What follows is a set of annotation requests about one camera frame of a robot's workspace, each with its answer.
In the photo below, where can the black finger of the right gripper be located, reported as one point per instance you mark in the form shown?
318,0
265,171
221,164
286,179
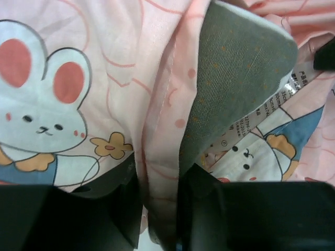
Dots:
324,58

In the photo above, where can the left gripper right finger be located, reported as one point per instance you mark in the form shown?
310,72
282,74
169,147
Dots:
215,215

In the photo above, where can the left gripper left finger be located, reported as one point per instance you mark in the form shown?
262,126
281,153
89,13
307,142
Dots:
104,214

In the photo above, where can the grey pillow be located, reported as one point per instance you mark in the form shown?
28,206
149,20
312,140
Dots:
243,60

